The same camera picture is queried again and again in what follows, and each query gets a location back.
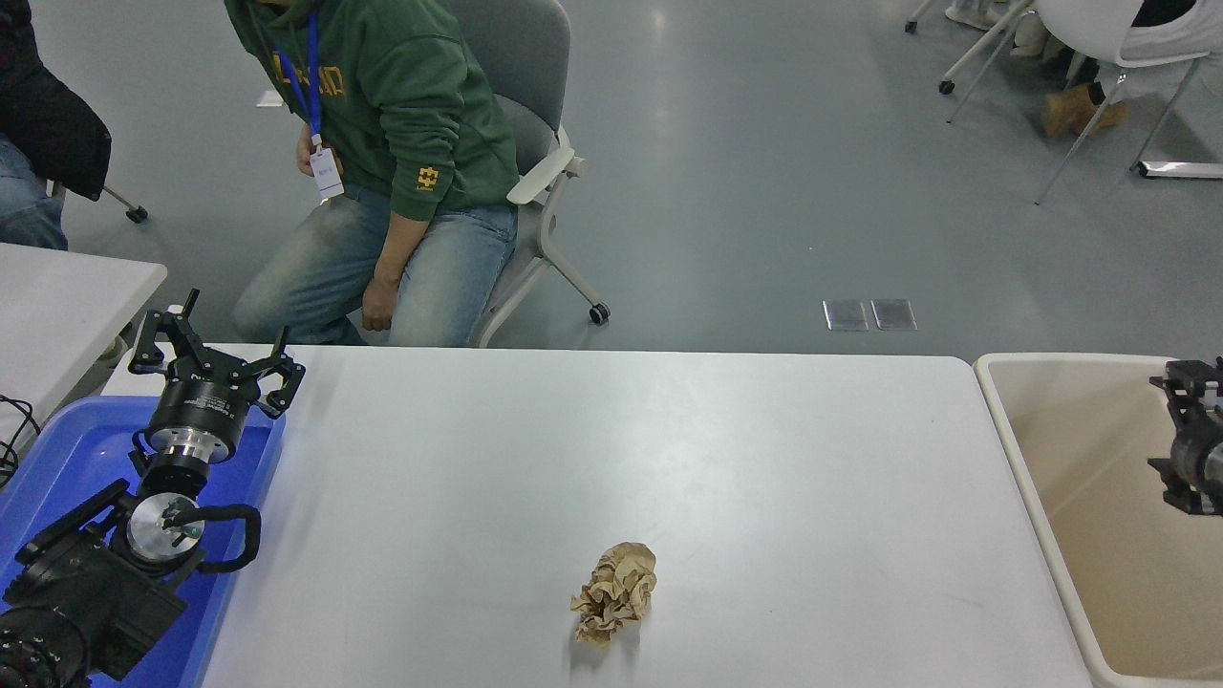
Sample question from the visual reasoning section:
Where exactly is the white wheeled frame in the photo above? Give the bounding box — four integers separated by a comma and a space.
903, 0, 1038, 97

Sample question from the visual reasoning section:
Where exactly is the white chair with metal legs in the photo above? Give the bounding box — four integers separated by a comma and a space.
946, 0, 1214, 206

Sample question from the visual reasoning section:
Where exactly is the person's left hand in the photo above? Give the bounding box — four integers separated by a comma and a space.
361, 277, 402, 333

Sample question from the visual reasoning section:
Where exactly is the blue lanyard with badge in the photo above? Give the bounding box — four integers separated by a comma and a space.
272, 10, 346, 203

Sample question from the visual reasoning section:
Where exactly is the grey wheeled office chair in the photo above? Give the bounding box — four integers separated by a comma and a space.
435, 0, 612, 350

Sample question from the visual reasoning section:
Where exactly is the crumpled tan paper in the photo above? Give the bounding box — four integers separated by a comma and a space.
570, 542, 658, 651

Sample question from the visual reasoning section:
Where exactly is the chair leg with black caster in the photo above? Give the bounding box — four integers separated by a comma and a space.
48, 177, 150, 224

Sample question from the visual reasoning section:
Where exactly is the white floor rail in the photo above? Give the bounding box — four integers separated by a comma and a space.
1137, 161, 1223, 182

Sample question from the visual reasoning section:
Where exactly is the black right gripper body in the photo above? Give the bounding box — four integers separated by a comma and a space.
1173, 419, 1223, 494

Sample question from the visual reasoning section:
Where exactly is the large pale bin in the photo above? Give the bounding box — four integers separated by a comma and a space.
973, 353, 1223, 688

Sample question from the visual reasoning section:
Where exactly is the white side table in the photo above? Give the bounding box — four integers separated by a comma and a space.
0, 242, 168, 458

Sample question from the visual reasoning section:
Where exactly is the seated person with tan boots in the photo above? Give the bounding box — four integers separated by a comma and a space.
1013, 0, 1223, 140

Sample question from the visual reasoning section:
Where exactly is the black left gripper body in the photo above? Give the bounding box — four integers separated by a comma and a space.
145, 368, 251, 446

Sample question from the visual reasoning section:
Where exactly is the blue plastic tray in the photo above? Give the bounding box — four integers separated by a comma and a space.
0, 397, 288, 688

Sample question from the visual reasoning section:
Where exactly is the black cable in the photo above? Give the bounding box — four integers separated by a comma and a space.
0, 395, 41, 488

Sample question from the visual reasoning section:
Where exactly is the person in dark jacket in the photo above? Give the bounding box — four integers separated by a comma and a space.
0, 0, 113, 251

